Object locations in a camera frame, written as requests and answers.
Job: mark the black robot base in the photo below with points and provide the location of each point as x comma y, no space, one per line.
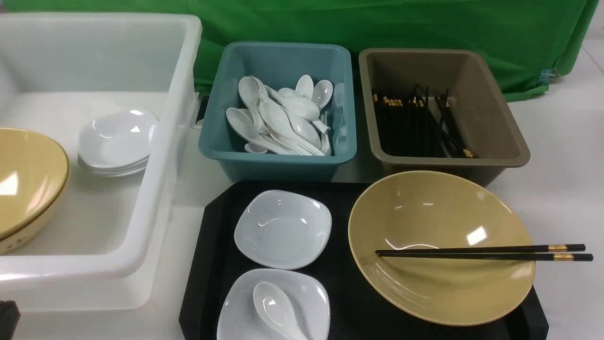
9,317

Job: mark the black chopstick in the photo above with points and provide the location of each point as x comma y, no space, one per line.
503,257
489,250

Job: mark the white square dish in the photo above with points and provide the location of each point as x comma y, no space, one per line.
283,230
238,319

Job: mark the yellow bowl in tub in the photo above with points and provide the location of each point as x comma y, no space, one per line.
34,173

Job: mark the white soup spoon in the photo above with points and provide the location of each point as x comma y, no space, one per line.
276,310

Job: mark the black serving tray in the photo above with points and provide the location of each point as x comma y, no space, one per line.
357,311

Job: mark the green cloth backdrop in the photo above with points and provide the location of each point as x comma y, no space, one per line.
519,39

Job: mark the stack of white dishes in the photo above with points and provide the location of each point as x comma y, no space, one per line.
117,144

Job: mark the pile of white spoons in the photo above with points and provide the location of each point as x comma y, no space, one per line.
289,121

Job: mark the blue binder clip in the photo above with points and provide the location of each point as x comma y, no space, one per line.
548,76

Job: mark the yellow noodle bowl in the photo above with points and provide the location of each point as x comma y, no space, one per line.
434,210

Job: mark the brown plastic bin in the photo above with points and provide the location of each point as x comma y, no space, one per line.
478,105

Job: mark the large white plastic tub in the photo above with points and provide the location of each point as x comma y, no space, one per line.
59,71

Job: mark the teal plastic bin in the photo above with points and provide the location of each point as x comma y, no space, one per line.
278,65

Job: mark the bundle of black chopsticks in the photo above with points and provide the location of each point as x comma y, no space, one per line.
418,124

